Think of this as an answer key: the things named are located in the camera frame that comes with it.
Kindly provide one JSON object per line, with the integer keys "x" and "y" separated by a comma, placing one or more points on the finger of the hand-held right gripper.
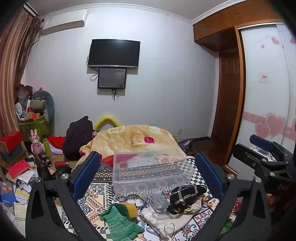
{"x": 261, "y": 141}
{"x": 259, "y": 160}

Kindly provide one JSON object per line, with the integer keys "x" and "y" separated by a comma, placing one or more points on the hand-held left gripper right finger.
{"x": 209, "y": 173}

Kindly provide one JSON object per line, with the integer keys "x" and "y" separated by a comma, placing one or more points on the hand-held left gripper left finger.
{"x": 86, "y": 172}

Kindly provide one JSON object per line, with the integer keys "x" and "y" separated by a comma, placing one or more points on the floral fabric pouch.
{"x": 190, "y": 207}

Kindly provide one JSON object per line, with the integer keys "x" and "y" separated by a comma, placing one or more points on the grey mesh pouch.
{"x": 159, "y": 202}

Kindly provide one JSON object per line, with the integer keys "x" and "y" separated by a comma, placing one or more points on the yellow sponge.
{"x": 131, "y": 209}

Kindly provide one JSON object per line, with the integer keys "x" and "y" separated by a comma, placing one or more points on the clear plastic storage box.
{"x": 152, "y": 160}

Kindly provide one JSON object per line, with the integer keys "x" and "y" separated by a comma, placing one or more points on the green knit cloth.
{"x": 120, "y": 222}

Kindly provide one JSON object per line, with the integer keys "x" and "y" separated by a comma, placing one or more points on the black and white headband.
{"x": 144, "y": 202}

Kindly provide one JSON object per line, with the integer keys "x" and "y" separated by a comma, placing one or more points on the person's right forearm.
{"x": 284, "y": 215}

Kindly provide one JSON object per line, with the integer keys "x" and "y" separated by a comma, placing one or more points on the red cloth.
{"x": 108, "y": 160}

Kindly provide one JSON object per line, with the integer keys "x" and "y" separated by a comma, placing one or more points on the purple bag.
{"x": 185, "y": 146}

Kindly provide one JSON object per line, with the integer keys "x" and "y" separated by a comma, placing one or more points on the dark purple clothing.
{"x": 76, "y": 136}

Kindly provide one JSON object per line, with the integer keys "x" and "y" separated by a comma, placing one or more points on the red pillow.
{"x": 57, "y": 141}

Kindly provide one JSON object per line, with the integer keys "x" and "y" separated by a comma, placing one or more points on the black tripod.
{"x": 45, "y": 160}

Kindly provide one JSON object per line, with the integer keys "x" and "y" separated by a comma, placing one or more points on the green bottle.
{"x": 47, "y": 147}

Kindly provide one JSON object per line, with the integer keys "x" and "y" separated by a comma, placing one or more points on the wooden door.
{"x": 227, "y": 97}

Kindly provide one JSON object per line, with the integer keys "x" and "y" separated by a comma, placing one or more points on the pink rabbit toy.
{"x": 35, "y": 143}

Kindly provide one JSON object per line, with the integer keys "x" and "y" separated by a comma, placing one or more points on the yellow foam tube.
{"x": 106, "y": 117}

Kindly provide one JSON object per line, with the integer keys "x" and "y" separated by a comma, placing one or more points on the white label sticker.
{"x": 263, "y": 77}

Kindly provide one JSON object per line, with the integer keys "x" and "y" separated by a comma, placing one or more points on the yellow fleece blanket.
{"x": 138, "y": 136}

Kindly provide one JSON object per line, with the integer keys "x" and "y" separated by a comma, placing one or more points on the pile of papers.
{"x": 23, "y": 183}

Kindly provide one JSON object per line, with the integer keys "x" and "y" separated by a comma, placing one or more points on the green storage bin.
{"x": 39, "y": 127}

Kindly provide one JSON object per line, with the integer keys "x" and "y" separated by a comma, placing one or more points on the red book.
{"x": 18, "y": 168}

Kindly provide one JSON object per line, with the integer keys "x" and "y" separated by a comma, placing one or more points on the grey long plush toy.
{"x": 49, "y": 104}

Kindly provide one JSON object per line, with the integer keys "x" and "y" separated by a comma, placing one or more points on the blue booklet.
{"x": 7, "y": 193}

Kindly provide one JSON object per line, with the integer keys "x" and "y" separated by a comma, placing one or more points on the red box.
{"x": 11, "y": 138}

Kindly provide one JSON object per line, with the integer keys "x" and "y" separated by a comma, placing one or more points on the white small fan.
{"x": 19, "y": 109}

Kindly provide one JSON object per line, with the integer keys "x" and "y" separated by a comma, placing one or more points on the small black monitor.
{"x": 112, "y": 77}

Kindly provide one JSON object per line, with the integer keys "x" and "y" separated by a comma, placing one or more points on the heap of plastic bags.
{"x": 23, "y": 92}

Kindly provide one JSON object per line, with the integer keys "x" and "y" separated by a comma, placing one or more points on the wooden overhead cabinet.
{"x": 212, "y": 32}

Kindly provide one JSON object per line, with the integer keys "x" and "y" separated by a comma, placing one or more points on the striped curtain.
{"x": 13, "y": 58}

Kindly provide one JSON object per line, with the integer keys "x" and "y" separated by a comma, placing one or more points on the white air conditioner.
{"x": 64, "y": 23}

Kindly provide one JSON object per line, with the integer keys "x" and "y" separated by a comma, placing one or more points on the black wall television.
{"x": 114, "y": 53}

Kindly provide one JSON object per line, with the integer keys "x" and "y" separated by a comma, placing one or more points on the curtain rail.
{"x": 31, "y": 10}

